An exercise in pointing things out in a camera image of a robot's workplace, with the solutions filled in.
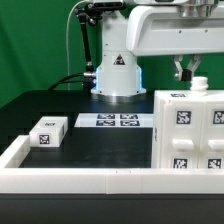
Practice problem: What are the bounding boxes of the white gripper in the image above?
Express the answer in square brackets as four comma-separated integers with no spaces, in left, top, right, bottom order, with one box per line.
[126,4,224,81]

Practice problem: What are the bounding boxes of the white cabinet door panel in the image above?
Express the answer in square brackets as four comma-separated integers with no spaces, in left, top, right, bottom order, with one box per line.
[160,98,203,169]
[198,101,224,169]

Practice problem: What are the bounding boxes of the white cabinet body box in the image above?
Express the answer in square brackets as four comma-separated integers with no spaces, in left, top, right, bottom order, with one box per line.
[151,75,224,170]

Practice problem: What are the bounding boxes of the white cabinet top block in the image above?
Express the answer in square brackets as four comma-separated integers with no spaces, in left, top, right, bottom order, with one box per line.
[29,116,68,147]

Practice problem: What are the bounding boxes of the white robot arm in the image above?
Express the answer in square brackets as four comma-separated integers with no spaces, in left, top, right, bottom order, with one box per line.
[86,0,224,102]

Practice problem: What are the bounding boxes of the white marker base plate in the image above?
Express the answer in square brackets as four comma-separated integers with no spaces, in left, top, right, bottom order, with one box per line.
[74,113,153,128]

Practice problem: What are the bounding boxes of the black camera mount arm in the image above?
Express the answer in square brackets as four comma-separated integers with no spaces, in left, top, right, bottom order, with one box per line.
[75,3,103,91]

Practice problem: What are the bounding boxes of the grey thin cable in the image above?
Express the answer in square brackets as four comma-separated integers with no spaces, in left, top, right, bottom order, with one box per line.
[65,0,88,92]

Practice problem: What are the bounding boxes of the black cable bundle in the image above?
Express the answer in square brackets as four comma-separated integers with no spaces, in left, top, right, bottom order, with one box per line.
[47,73,95,92]

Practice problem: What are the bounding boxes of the white U-shaped fence frame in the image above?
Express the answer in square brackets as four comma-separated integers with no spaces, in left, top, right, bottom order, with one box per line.
[0,135,224,194]

